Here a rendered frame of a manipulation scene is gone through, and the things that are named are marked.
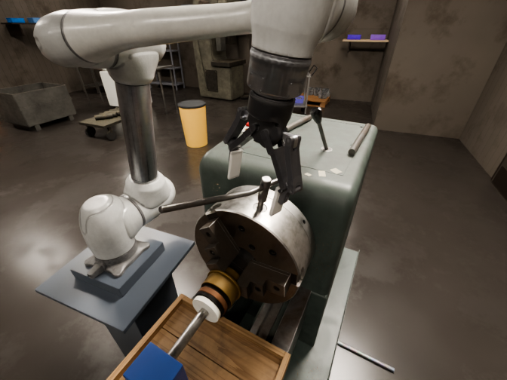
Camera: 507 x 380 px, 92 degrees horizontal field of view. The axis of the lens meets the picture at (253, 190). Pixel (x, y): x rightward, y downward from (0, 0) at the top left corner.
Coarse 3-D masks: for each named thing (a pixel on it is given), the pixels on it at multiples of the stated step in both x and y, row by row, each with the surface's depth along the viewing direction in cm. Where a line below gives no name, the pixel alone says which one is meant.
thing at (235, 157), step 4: (232, 152) 51; (236, 152) 51; (240, 152) 52; (232, 156) 51; (236, 156) 52; (240, 156) 53; (232, 160) 52; (236, 160) 53; (240, 160) 54; (232, 164) 53; (236, 164) 54; (240, 164) 54; (232, 168) 53; (236, 168) 54; (240, 168) 55; (228, 172) 54; (232, 172) 54; (236, 172) 55; (228, 176) 55; (232, 176) 55; (236, 176) 56
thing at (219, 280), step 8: (216, 272) 56; (224, 272) 56; (232, 272) 58; (208, 280) 55; (216, 280) 54; (224, 280) 54; (232, 280) 55; (208, 288) 53; (216, 288) 54; (224, 288) 53; (232, 288) 55; (240, 288) 56; (208, 296) 52; (216, 296) 52; (224, 296) 53; (232, 296) 54; (216, 304) 51; (224, 304) 52; (232, 304) 55; (224, 312) 53
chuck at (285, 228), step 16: (224, 208) 58; (240, 208) 57; (224, 224) 60; (240, 224) 57; (256, 224) 55; (272, 224) 55; (288, 224) 58; (240, 240) 60; (256, 240) 57; (272, 240) 55; (288, 240) 55; (304, 240) 60; (208, 256) 71; (256, 256) 61; (272, 256) 57; (288, 256) 55; (304, 256) 59; (304, 272) 60
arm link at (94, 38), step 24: (72, 24) 48; (96, 24) 46; (120, 24) 45; (144, 24) 45; (168, 24) 45; (192, 24) 46; (216, 24) 47; (240, 24) 47; (336, 24) 38; (72, 48) 51; (96, 48) 50; (120, 48) 49
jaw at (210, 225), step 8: (216, 208) 63; (208, 216) 62; (216, 216) 61; (208, 224) 59; (216, 224) 59; (208, 232) 58; (216, 232) 58; (224, 232) 60; (208, 240) 60; (216, 240) 58; (224, 240) 59; (232, 240) 61; (208, 248) 58; (216, 248) 57; (224, 248) 59; (232, 248) 61; (240, 248) 62; (216, 256) 58; (224, 256) 58; (232, 256) 60; (208, 264) 58; (216, 264) 56; (224, 264) 57
